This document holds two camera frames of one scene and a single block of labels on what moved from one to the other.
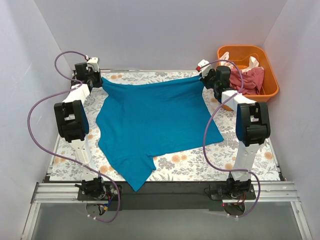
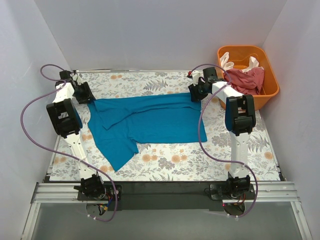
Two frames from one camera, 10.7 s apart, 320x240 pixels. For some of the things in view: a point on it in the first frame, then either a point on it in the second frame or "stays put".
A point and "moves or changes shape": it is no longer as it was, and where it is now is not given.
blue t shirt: [137, 122] moves or changes shape
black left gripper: [95, 81] to [85, 94]
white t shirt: [253, 63] stays put
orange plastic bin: [239, 56] stays put
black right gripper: [207, 80] to [195, 93]
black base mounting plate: [167, 195] stays put
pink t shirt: [253, 79] stays put
